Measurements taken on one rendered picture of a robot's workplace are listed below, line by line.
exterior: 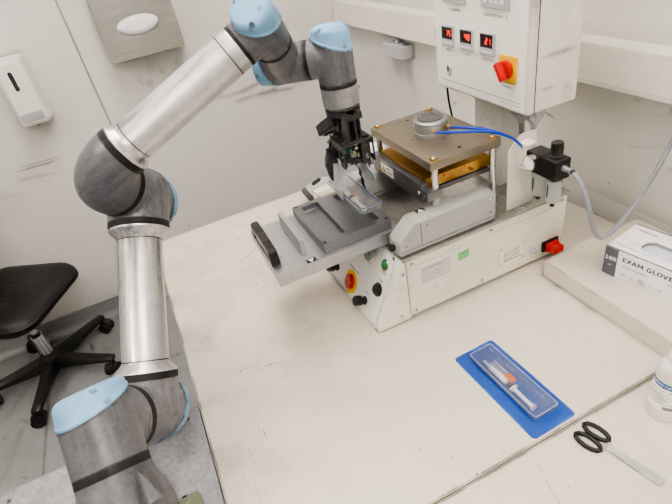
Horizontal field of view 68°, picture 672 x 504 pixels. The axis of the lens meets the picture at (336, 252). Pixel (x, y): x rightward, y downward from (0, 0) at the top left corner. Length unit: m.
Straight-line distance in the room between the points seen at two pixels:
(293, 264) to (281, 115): 1.66
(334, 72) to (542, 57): 0.41
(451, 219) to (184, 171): 1.74
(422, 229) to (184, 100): 0.54
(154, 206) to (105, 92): 1.50
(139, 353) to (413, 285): 0.59
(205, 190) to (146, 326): 1.73
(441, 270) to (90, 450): 0.77
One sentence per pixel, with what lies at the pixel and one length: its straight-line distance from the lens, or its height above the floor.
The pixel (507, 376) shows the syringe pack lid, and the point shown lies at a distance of 1.05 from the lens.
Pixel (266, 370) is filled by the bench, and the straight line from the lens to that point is 1.16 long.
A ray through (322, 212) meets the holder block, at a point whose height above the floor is 0.98.
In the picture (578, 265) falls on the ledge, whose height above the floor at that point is 0.79.
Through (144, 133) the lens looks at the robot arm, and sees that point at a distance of 0.91.
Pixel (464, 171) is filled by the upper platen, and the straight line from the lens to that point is 1.16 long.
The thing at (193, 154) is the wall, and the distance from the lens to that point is 2.59.
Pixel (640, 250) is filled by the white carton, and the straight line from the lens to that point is 1.25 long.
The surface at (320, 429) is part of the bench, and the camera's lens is 1.03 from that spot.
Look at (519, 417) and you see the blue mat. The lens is 1.02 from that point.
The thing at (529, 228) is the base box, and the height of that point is 0.87.
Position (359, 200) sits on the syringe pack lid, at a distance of 1.10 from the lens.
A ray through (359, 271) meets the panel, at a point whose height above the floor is 0.83.
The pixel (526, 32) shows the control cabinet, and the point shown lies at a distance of 1.09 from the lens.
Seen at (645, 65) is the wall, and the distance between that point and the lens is 1.32.
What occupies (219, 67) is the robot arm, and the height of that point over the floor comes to 1.39.
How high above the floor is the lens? 1.57
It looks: 34 degrees down
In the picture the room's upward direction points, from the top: 12 degrees counter-clockwise
